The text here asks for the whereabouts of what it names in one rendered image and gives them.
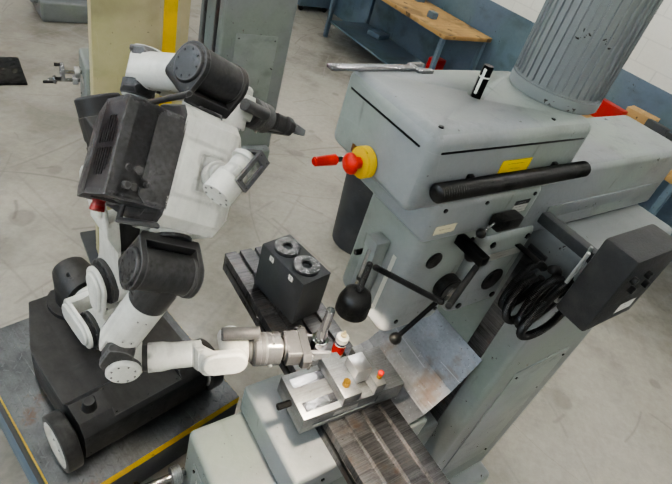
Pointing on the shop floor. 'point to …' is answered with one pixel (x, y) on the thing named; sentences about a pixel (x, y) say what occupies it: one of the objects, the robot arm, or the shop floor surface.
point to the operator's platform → (96, 469)
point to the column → (514, 349)
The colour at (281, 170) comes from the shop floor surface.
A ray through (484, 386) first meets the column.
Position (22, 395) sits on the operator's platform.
